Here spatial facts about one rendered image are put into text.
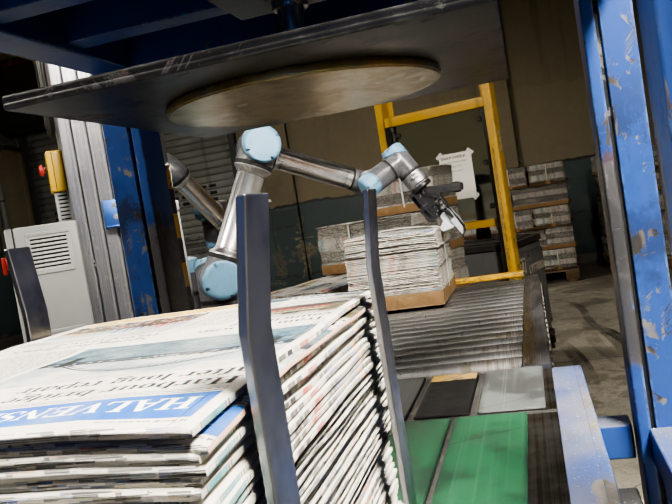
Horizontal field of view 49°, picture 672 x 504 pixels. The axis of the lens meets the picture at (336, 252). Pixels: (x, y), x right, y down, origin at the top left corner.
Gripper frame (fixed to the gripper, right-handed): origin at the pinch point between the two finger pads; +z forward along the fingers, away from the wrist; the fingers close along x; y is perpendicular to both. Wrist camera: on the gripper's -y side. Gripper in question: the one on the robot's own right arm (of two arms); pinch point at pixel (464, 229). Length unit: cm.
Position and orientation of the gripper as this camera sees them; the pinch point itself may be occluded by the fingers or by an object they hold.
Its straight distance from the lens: 239.6
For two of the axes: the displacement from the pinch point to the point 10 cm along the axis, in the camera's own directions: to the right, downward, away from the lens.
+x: -2.5, 0.9, -9.6
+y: -7.4, 6.2, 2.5
